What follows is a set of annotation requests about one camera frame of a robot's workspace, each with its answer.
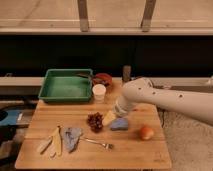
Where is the bunch of red grapes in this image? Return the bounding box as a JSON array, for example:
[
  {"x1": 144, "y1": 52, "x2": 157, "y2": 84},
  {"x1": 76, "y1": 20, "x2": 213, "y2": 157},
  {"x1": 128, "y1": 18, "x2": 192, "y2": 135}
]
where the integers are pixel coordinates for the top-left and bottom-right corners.
[{"x1": 87, "y1": 112, "x2": 103, "y2": 133}]

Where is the blue object at left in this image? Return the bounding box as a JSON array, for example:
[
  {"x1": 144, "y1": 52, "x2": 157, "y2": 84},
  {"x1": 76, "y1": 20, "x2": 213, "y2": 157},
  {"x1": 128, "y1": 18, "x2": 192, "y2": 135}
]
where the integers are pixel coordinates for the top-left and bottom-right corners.
[{"x1": 0, "y1": 110, "x2": 22, "y2": 126}]

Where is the blue grey cloth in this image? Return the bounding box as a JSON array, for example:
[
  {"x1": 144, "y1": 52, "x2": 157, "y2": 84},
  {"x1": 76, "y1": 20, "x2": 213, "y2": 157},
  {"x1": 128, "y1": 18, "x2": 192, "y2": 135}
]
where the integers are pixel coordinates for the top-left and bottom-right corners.
[{"x1": 63, "y1": 127, "x2": 83, "y2": 153}]

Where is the white plastic cup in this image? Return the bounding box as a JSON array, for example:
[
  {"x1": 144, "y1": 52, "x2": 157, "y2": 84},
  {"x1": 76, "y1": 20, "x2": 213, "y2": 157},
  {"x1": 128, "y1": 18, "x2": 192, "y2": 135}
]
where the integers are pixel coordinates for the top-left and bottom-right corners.
[{"x1": 92, "y1": 84, "x2": 106, "y2": 101}]

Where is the red yellow apple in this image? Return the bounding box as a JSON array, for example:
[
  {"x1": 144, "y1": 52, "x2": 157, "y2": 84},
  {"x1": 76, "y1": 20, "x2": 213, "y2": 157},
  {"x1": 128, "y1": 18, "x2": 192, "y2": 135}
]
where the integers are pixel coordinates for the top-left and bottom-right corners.
[{"x1": 140, "y1": 125, "x2": 154, "y2": 140}]

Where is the green plastic tray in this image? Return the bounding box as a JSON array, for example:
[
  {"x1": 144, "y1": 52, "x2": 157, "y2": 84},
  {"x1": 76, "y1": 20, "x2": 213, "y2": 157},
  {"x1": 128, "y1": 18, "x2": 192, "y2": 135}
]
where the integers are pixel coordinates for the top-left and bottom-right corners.
[{"x1": 38, "y1": 69, "x2": 93, "y2": 103}]

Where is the dark rectangular block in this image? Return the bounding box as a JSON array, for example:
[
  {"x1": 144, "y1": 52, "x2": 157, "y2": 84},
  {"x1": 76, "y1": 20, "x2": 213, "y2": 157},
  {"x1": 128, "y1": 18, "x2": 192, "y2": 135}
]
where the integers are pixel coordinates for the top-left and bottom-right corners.
[{"x1": 122, "y1": 65, "x2": 131, "y2": 83}]

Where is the blue sponge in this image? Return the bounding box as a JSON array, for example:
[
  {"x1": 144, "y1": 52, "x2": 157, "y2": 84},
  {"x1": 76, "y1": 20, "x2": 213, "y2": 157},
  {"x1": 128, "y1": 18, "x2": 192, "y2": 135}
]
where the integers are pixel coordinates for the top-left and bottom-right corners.
[{"x1": 110, "y1": 118, "x2": 129, "y2": 131}]

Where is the red bowl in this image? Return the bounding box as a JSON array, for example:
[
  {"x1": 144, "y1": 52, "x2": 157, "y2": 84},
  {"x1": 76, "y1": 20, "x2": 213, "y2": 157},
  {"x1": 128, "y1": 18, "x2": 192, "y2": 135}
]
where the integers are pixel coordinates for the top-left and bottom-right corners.
[{"x1": 92, "y1": 73, "x2": 112, "y2": 87}]

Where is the silver metal fork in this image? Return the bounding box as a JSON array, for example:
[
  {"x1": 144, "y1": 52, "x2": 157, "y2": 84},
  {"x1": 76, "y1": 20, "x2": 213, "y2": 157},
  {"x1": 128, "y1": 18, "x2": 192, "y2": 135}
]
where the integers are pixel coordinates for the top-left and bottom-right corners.
[{"x1": 80, "y1": 138, "x2": 114, "y2": 149}]

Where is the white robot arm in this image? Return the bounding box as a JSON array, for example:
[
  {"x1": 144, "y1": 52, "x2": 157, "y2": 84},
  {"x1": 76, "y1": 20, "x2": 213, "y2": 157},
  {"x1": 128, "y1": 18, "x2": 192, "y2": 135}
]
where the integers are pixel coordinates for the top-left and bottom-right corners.
[{"x1": 111, "y1": 78, "x2": 213, "y2": 126}]

